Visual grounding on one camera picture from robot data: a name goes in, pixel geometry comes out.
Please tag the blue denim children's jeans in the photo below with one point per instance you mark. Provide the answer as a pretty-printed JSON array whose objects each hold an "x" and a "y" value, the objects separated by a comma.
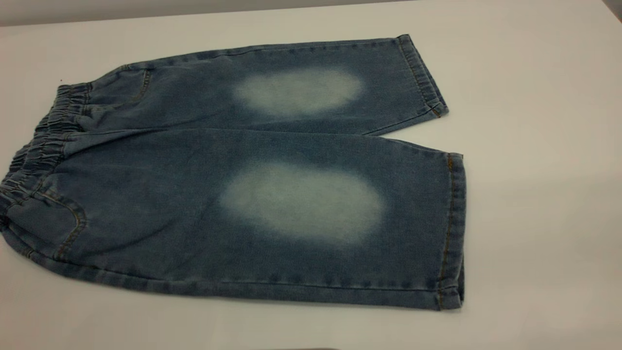
[{"x": 194, "y": 194}]

